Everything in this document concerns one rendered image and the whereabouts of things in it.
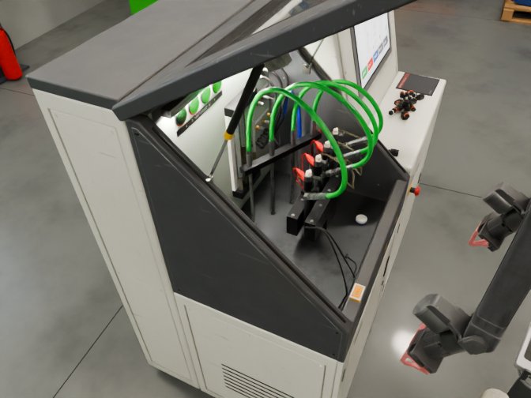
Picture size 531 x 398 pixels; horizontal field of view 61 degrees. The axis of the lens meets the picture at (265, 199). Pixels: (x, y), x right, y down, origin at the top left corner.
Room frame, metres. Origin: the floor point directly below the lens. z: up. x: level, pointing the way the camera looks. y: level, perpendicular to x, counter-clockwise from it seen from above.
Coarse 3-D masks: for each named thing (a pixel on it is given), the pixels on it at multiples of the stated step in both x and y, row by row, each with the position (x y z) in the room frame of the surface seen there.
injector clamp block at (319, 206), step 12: (336, 180) 1.17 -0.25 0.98; (324, 192) 1.12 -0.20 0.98; (300, 204) 1.06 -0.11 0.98; (312, 204) 1.11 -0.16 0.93; (324, 204) 1.06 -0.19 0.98; (336, 204) 1.15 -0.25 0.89; (288, 216) 1.01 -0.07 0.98; (300, 216) 1.02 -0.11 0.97; (312, 216) 1.00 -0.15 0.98; (324, 216) 1.04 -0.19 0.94; (288, 228) 1.01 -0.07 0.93; (300, 228) 1.02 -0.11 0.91; (324, 228) 1.07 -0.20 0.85; (312, 240) 0.97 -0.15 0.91
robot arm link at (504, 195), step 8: (496, 184) 0.88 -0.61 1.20; (504, 184) 0.85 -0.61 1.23; (488, 192) 0.86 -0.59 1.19; (496, 192) 0.84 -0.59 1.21; (504, 192) 0.83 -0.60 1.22; (512, 192) 0.83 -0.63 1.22; (520, 192) 0.84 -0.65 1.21; (488, 200) 0.84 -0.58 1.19; (496, 200) 0.83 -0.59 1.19; (504, 200) 0.82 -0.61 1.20; (512, 200) 0.81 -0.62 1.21; (520, 200) 0.81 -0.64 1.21; (528, 200) 0.82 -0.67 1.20; (496, 208) 0.82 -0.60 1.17; (504, 208) 0.81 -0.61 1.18; (520, 208) 0.79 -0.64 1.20
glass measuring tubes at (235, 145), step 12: (252, 96) 1.24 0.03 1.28; (228, 108) 1.16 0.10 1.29; (228, 120) 1.16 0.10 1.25; (240, 120) 1.19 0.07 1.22; (252, 120) 1.26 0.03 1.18; (240, 132) 1.19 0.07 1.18; (252, 132) 1.26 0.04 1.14; (228, 144) 1.16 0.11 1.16; (240, 144) 1.20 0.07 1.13; (252, 144) 1.26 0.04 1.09; (240, 156) 1.17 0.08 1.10; (252, 156) 1.26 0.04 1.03; (240, 180) 1.16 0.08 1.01; (240, 192) 1.15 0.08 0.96
